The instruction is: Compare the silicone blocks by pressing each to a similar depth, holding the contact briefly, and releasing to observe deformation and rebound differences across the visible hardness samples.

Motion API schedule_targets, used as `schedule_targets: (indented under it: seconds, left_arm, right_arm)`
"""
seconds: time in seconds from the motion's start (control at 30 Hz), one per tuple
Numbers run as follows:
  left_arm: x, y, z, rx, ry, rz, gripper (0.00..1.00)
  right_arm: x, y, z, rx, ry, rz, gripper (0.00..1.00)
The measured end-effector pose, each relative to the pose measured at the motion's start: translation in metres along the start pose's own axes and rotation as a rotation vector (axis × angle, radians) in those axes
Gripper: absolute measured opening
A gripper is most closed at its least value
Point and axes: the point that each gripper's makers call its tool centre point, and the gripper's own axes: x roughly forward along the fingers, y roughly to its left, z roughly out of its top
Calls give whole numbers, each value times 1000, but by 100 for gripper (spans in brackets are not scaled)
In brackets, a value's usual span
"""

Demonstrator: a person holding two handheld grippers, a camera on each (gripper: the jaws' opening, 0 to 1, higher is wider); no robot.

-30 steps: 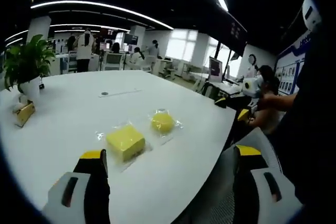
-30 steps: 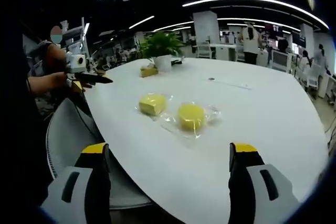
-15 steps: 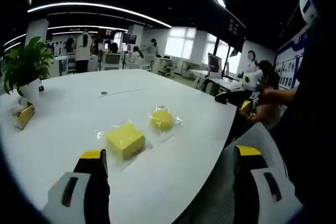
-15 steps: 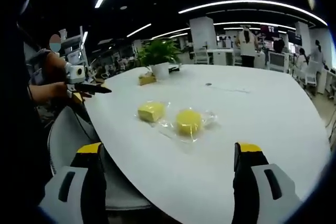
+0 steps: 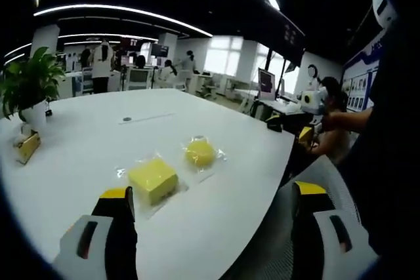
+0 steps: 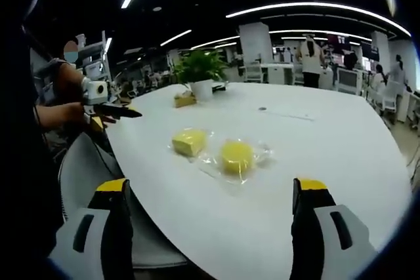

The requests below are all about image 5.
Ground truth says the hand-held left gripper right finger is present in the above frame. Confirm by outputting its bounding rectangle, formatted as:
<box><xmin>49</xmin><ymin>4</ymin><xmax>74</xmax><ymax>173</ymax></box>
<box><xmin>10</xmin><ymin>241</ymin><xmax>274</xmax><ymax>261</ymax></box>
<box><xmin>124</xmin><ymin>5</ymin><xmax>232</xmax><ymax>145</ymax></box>
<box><xmin>290</xmin><ymin>180</ymin><xmax>379</xmax><ymax>280</ymax></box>

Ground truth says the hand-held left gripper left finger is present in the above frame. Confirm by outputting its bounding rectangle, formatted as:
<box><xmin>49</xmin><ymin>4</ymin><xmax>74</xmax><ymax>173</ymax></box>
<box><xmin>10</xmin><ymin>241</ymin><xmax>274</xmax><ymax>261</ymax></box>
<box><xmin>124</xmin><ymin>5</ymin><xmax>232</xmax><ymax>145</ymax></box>
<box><xmin>52</xmin><ymin>186</ymin><xmax>138</xmax><ymax>280</ymax></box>

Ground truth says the round yellow silicone block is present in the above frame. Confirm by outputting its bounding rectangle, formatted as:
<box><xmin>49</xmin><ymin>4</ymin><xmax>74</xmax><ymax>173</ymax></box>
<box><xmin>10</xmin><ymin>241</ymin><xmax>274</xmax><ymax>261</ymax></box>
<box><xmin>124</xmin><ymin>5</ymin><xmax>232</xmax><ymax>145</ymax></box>
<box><xmin>183</xmin><ymin>139</ymin><xmax>217</xmax><ymax>172</ymax></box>

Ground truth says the rectangular yellow silicone block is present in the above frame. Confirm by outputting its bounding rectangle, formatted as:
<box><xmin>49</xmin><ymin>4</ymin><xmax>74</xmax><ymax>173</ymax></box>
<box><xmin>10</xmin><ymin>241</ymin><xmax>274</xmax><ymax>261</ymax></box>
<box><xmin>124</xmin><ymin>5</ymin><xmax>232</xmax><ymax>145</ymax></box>
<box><xmin>127</xmin><ymin>157</ymin><xmax>180</xmax><ymax>207</ymax></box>

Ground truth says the person's right hand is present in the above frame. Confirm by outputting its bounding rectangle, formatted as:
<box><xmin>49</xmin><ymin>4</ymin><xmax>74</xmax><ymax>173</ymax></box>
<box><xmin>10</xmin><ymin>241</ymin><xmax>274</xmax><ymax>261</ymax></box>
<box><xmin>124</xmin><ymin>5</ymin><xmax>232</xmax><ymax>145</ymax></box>
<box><xmin>322</xmin><ymin>111</ymin><xmax>341</xmax><ymax>132</ymax></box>

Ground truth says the computer monitor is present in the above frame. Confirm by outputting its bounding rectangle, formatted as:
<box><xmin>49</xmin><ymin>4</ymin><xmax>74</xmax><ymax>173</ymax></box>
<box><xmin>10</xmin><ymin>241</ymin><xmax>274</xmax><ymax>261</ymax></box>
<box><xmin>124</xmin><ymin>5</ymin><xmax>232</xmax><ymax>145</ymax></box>
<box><xmin>257</xmin><ymin>68</ymin><xmax>277</xmax><ymax>101</ymax></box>

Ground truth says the grey mesh office chair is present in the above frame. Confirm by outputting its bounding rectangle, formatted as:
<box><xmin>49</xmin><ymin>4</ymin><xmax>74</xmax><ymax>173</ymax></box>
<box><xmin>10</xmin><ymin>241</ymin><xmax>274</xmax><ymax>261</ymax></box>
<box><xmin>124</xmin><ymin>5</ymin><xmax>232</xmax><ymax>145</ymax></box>
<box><xmin>229</xmin><ymin>154</ymin><xmax>365</xmax><ymax>280</ymax></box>

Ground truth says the hanging dark display screen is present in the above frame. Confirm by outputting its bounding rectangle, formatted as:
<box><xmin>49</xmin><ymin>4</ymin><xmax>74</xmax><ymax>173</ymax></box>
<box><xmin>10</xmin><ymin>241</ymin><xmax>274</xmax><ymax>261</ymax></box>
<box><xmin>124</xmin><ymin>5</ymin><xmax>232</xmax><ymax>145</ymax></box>
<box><xmin>270</xmin><ymin>7</ymin><xmax>306</xmax><ymax>68</ymax></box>

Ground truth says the person's dark clothing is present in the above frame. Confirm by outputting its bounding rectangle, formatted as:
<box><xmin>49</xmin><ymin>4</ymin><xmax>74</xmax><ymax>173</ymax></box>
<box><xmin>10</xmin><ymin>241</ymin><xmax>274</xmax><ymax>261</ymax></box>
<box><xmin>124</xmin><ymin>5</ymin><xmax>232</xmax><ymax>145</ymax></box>
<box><xmin>337</xmin><ymin>20</ymin><xmax>420</xmax><ymax>258</ymax></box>

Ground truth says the white worn device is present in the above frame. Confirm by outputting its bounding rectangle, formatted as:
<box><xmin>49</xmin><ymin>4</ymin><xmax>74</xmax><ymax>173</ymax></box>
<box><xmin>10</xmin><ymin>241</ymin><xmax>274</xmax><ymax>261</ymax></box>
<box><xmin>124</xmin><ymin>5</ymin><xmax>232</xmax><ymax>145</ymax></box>
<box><xmin>371</xmin><ymin>0</ymin><xmax>400</xmax><ymax>29</ymax></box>

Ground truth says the yellow tissue box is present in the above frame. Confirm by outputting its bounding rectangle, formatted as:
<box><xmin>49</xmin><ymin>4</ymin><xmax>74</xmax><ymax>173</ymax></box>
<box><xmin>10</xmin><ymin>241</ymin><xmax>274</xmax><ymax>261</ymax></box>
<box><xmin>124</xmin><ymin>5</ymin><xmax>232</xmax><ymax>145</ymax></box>
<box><xmin>12</xmin><ymin>128</ymin><xmax>43</xmax><ymax>165</ymax></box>

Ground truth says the white plant pot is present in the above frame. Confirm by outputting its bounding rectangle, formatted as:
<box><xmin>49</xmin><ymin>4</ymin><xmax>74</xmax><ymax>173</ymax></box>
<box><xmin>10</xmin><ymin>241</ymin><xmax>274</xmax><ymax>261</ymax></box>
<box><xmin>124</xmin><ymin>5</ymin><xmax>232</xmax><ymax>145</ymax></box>
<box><xmin>21</xmin><ymin>98</ymin><xmax>49</xmax><ymax>133</ymax></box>

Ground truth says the green potted plant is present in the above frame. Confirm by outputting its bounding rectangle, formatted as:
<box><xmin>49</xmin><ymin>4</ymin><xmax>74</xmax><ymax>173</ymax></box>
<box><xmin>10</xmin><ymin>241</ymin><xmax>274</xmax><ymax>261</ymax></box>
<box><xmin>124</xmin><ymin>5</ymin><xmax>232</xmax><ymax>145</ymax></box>
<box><xmin>0</xmin><ymin>46</ymin><xmax>66</xmax><ymax>122</ymax></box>

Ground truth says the long curved ceiling light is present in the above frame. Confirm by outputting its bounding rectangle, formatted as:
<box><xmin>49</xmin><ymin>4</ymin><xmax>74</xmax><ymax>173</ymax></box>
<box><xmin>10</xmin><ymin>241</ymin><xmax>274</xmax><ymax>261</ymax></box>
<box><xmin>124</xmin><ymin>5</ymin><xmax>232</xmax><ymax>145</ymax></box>
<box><xmin>32</xmin><ymin>3</ymin><xmax>215</xmax><ymax>38</ymax></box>

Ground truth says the ring light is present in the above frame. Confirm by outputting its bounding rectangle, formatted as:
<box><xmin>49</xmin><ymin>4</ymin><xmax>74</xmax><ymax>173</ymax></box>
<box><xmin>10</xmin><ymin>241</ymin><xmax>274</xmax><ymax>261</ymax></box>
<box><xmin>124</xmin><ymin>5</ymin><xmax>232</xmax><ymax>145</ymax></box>
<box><xmin>307</xmin><ymin>64</ymin><xmax>325</xmax><ymax>81</ymax></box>

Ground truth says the blue wall poster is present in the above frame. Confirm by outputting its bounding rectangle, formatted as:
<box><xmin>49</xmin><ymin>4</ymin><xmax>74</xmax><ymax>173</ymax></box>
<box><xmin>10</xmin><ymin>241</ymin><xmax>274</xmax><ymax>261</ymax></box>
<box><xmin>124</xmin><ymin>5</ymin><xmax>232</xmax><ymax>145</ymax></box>
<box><xmin>342</xmin><ymin>32</ymin><xmax>385</xmax><ymax>113</ymax></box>

